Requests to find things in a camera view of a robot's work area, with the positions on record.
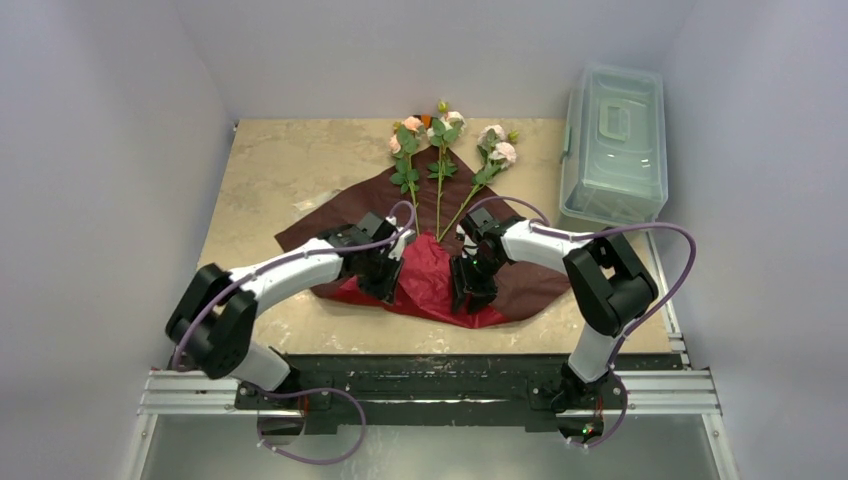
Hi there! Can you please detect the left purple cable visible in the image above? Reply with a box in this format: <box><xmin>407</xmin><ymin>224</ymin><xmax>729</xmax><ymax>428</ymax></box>
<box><xmin>169</xmin><ymin>199</ymin><xmax>419</xmax><ymax>465</ymax></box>

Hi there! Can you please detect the peach flower stem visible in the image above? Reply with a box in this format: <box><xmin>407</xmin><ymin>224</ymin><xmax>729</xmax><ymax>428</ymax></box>
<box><xmin>389</xmin><ymin>116</ymin><xmax>425</xmax><ymax>231</ymax></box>

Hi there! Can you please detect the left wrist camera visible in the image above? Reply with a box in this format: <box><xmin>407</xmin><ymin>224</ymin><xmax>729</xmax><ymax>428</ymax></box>
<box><xmin>388</xmin><ymin>228</ymin><xmax>416</xmax><ymax>260</ymax></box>

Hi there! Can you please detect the clear plastic storage box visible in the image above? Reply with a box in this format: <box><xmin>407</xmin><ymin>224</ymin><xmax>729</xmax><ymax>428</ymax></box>
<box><xmin>559</xmin><ymin>63</ymin><xmax>669</xmax><ymax>226</ymax></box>

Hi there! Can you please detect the aluminium rail frame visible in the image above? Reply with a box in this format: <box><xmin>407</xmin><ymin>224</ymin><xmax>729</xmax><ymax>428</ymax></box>
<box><xmin>139</xmin><ymin>354</ymin><xmax>720</xmax><ymax>436</ymax></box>

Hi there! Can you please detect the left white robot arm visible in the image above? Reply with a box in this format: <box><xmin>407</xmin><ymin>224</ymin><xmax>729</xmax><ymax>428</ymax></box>
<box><xmin>165</xmin><ymin>212</ymin><xmax>415</xmax><ymax>409</ymax></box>

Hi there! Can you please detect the pale pink flower stem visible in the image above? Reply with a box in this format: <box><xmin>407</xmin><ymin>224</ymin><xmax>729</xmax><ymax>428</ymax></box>
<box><xmin>437</xmin><ymin>124</ymin><xmax>520</xmax><ymax>242</ymax></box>

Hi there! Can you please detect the dark red wrapping paper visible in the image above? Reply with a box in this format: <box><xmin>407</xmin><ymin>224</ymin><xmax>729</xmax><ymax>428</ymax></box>
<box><xmin>275</xmin><ymin>153</ymin><xmax>570</xmax><ymax>329</ymax></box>

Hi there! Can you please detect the cream ribbon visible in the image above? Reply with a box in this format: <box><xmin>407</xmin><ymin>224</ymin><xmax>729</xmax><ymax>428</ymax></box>
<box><xmin>293</xmin><ymin>189</ymin><xmax>340</xmax><ymax>214</ymax></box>

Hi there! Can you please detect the white flower stem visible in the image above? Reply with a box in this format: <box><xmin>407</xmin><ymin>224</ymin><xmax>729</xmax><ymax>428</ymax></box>
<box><xmin>427</xmin><ymin>99</ymin><xmax>466</xmax><ymax>238</ymax></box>

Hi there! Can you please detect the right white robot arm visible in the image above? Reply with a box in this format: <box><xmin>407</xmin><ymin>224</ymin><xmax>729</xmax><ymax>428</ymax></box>
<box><xmin>449</xmin><ymin>207</ymin><xmax>659</xmax><ymax>413</ymax></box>

